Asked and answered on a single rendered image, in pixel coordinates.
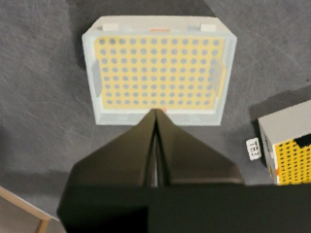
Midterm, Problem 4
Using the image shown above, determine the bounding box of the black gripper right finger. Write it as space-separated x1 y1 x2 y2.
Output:
155 108 245 186

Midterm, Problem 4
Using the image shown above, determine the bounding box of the white tip box with lid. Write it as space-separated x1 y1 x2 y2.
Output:
258 99 311 183

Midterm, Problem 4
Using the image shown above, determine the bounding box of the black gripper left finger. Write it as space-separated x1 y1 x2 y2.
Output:
64 108 156 188

